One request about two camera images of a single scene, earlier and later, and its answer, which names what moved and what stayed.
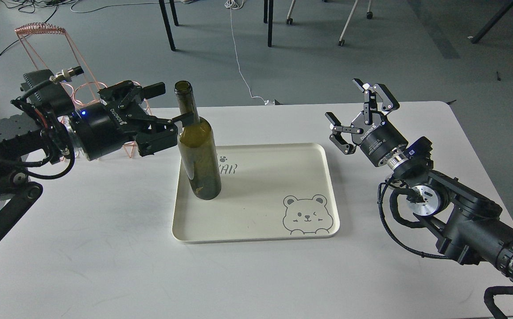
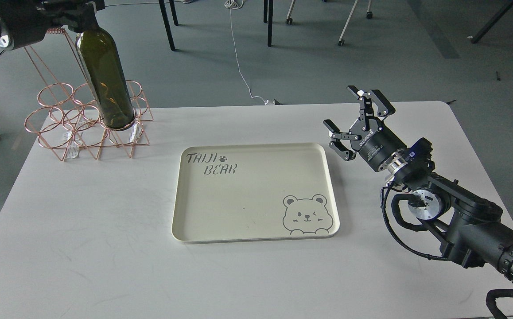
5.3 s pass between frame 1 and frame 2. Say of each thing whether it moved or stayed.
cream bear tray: stayed
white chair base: stayed
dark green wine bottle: moved
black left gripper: moved
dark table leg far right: stayed
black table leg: stayed
